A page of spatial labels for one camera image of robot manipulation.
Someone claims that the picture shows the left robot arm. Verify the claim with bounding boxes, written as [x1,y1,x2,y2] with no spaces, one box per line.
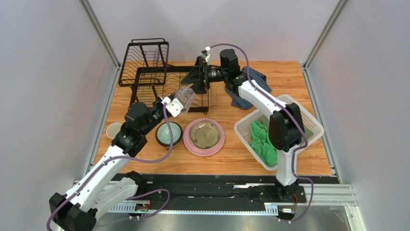
[46,97,186,231]

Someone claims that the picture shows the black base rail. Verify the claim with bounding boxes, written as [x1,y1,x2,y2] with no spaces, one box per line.
[65,173,356,222]

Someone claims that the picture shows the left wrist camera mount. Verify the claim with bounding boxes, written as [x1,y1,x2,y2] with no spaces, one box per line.
[161,97,184,117]

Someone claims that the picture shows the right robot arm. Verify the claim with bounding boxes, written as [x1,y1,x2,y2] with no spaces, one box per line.
[181,47,307,201]

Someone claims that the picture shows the clear glass plate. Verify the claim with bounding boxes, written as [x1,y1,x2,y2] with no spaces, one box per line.
[189,123,221,149]

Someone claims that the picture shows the pink mug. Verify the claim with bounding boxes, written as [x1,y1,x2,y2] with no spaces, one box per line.
[105,122,122,139]

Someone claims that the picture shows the light green bowl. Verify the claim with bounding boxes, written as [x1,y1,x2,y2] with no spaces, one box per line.
[157,122,182,145]

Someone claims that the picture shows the white plastic basket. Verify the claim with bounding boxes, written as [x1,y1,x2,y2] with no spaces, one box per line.
[234,94,324,171]

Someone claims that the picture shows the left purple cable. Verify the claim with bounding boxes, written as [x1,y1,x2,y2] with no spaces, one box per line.
[46,102,174,231]

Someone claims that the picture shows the olive green shirt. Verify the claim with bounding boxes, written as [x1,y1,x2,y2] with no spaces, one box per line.
[257,116,313,139]

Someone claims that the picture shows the purple cable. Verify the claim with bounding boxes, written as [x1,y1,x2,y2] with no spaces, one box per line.
[208,43,315,223]
[46,102,174,231]

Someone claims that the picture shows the pink plate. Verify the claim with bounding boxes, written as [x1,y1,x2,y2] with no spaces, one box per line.
[183,118,225,157]

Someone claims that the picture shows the folded blue cloth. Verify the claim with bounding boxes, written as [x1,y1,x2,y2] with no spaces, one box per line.
[225,68,272,110]

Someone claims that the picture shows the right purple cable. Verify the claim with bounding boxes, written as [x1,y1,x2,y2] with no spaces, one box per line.
[208,43,315,223]

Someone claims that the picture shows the bright green towel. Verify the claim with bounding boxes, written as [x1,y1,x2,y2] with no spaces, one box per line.
[249,121,278,167]

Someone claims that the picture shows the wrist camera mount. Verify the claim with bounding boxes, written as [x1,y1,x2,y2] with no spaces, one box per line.
[199,46,212,65]
[161,97,184,117]

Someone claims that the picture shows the clear glass cup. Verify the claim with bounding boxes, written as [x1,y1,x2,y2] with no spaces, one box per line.
[174,87,195,116]

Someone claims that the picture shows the cream patterned plate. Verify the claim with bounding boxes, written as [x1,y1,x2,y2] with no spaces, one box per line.
[189,123,222,151]

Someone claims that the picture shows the black wire dish rack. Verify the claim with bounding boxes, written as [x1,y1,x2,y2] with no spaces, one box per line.
[118,38,193,107]

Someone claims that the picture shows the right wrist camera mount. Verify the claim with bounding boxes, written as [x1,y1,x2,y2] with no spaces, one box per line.
[199,46,212,65]

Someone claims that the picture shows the beige brown bowl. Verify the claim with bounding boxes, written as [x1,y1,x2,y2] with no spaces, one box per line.
[155,121,184,149]

